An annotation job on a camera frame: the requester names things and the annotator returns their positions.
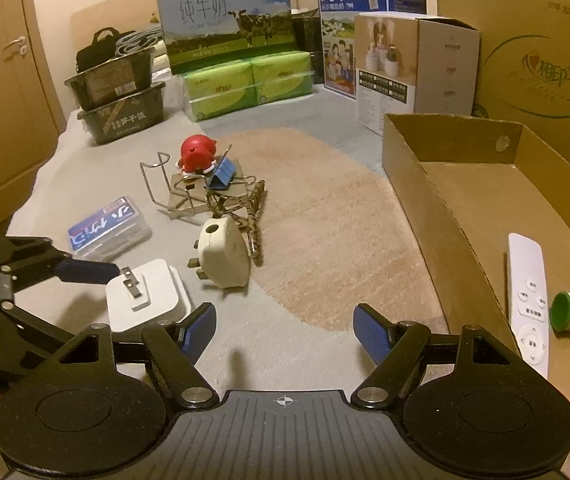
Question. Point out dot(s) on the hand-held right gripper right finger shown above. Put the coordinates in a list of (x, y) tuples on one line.
[(372, 332)]

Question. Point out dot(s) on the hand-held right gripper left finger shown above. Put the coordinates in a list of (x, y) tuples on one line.
[(200, 327)]

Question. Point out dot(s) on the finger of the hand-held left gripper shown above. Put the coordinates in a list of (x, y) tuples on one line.
[(87, 272), (45, 327)]

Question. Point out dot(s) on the clear box with blue label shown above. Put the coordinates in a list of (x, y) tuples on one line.
[(107, 225)]

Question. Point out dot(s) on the white square charger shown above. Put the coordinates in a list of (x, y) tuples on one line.
[(155, 300)]

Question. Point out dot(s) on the cream three-pin plug adapter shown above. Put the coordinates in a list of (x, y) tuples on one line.
[(222, 260)]

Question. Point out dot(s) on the cardboard tray box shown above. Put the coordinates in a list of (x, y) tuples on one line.
[(445, 230)]

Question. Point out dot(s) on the blue binder clip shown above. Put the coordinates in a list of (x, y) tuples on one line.
[(222, 176)]

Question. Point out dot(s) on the red pig toy figure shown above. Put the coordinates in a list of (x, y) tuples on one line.
[(196, 152)]

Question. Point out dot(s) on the white remote control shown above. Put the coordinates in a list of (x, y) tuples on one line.
[(527, 265)]

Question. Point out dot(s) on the wooden door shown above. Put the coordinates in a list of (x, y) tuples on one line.
[(0, 110)]

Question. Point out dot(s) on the stacked dark food trays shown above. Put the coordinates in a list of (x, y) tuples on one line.
[(110, 82)]

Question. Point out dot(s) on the black bag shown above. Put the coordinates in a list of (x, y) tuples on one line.
[(95, 55)]

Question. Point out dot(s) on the green tissue pack bundle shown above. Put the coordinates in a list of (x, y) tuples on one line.
[(245, 85)]

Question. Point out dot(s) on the white humidifier box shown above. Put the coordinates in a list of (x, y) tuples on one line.
[(390, 75)]

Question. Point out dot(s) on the milk carton box with cow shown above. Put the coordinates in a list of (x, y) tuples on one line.
[(215, 30)]

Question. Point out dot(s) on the blue milk carton box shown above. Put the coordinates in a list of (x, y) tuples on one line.
[(350, 35)]

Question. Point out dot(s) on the small black box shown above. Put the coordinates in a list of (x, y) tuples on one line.
[(307, 30)]

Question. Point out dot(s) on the large brown cardboard box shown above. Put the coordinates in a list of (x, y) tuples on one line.
[(530, 25)]

